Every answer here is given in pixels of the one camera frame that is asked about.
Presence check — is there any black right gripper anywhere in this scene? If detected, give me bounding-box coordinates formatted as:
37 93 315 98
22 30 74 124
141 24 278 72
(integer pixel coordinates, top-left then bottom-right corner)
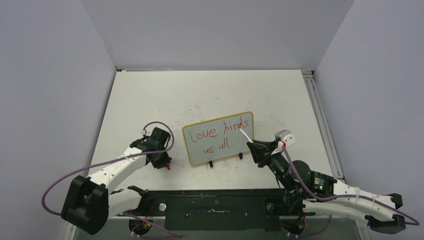
246 140 292 191

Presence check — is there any white marker pen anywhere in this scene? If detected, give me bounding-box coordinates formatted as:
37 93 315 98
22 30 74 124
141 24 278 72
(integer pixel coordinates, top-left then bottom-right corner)
239 128 253 143

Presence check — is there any yellow framed small whiteboard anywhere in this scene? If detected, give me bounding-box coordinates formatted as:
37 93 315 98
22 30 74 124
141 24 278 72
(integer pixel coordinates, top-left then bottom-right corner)
182 111 254 166

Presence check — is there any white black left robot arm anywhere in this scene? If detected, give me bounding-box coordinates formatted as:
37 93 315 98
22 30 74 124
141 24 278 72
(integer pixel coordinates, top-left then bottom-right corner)
60 127 174 235

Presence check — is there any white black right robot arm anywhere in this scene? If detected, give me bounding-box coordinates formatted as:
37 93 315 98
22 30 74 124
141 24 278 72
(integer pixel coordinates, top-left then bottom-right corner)
246 140 407 235

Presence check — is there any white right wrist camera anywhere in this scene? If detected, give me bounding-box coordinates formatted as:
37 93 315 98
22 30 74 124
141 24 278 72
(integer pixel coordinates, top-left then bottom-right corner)
274 129 296 150

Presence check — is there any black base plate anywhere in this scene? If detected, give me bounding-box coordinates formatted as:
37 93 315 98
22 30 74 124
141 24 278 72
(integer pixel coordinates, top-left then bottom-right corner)
129 189 304 231

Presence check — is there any aluminium rail at table edge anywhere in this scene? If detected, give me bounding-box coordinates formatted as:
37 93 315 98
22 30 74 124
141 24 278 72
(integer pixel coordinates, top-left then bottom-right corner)
301 70 344 179

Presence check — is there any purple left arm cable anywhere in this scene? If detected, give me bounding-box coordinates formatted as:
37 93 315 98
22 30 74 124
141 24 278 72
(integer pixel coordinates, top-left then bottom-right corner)
41 121 175 239

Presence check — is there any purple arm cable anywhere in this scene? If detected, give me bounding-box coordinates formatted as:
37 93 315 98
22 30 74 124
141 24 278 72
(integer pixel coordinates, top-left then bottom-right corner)
41 121 175 239
281 144 421 227

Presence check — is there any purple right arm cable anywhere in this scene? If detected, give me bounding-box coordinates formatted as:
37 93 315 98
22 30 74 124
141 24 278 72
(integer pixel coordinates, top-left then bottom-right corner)
281 144 421 227

